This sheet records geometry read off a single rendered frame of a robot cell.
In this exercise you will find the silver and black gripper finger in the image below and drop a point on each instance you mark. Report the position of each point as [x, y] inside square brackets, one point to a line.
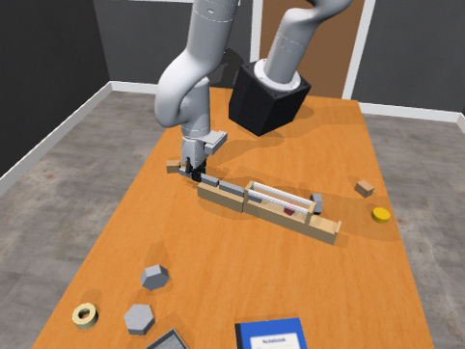
[194, 172]
[202, 167]

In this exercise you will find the yellow cylinder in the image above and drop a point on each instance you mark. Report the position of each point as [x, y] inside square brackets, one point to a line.
[380, 215]

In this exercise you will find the blue notebook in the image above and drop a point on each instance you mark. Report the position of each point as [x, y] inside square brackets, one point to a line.
[271, 334]

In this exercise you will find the small tan wooden block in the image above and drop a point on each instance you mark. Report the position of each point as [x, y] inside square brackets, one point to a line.
[172, 166]
[364, 189]

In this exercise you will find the cream roll of masking tape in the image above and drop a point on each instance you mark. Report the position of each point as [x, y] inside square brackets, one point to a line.
[88, 322]

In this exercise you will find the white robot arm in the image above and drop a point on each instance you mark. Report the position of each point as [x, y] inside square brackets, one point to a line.
[182, 97]

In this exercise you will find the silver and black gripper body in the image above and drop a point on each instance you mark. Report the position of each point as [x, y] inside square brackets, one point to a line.
[195, 149]

